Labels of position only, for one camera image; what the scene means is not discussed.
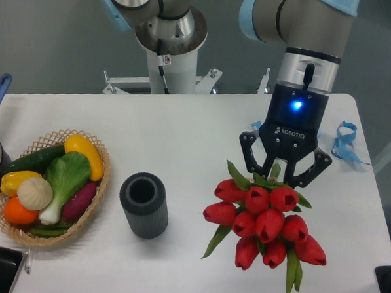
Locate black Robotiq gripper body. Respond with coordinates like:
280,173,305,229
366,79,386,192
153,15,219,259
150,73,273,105
259,85,329,169

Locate red tulip bouquet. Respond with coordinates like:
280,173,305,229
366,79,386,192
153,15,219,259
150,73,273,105
202,161,327,293

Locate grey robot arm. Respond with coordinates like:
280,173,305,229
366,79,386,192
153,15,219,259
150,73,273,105
100,0,359,188

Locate dark grey ribbed vase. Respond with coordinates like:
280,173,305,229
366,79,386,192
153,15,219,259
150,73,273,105
119,172,169,239

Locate black device at edge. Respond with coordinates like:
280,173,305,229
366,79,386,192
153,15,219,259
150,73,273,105
375,265,391,293

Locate yellow squash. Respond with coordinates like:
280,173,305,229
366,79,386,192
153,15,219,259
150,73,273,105
64,134,104,182

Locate green bok choy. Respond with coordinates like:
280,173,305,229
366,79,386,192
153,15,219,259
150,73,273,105
39,152,91,225

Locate purple sweet potato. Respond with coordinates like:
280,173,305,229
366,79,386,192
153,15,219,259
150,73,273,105
62,181,96,222

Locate woven wicker basket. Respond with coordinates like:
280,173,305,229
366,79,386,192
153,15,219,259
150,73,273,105
0,129,111,247

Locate green cucumber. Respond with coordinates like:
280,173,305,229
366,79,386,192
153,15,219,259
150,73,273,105
4,146,65,174

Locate green pea pods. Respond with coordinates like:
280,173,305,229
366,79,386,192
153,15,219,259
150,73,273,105
28,223,73,238

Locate white steamed bun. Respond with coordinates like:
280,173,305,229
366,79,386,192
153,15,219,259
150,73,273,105
16,177,53,211

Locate yellow bell pepper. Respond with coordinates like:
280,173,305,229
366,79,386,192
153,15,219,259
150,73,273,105
1,170,43,197

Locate orange fruit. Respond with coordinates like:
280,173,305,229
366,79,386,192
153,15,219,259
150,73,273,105
3,197,39,225

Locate black smartphone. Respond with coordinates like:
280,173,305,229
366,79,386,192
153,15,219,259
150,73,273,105
0,246,24,293

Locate blue ribbon strap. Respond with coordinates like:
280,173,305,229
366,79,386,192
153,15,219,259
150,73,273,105
330,119,373,166

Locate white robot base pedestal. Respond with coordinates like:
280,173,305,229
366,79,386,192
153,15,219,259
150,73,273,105
101,45,272,104

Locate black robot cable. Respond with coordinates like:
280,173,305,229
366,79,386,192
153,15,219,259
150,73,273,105
154,38,173,94

